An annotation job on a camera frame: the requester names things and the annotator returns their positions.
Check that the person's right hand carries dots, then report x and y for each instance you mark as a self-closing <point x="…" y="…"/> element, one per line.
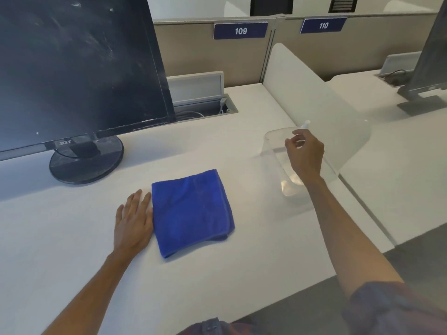
<point x="309" y="156"/>

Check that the person's left hand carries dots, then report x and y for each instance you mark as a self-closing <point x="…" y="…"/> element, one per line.
<point x="134" y="226"/>

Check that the small white spray bottle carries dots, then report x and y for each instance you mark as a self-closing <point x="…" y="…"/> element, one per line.
<point x="305" y="124"/>

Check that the blue microfiber cloth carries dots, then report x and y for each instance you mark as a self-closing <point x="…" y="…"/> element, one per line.
<point x="192" y="212"/>

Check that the black acer monitor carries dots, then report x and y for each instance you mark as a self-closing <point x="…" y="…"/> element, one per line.
<point x="70" y="66"/>

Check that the person's right forearm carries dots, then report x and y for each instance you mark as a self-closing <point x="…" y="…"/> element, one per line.
<point x="349" y="247"/>

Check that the person's left forearm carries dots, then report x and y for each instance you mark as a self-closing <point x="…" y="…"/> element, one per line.
<point x="87" y="293"/>

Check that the clear plastic container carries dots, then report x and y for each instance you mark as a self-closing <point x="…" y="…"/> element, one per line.
<point x="276" y="143"/>

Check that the frosted desk divider panel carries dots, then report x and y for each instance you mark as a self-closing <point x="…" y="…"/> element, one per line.
<point x="314" y="90"/>

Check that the beige cubicle partition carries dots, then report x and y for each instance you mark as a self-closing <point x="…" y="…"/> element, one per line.
<point x="349" y="52"/>
<point x="195" y="55"/>

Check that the blue number sign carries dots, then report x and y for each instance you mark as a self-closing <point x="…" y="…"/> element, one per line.
<point x="323" y="25"/>
<point x="241" y="31"/>

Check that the black mesh office chair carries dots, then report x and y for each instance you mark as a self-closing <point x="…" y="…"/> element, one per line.
<point x="272" y="5"/>

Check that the black slatted office chair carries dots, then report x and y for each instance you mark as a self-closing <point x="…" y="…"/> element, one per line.
<point x="344" y="3"/>

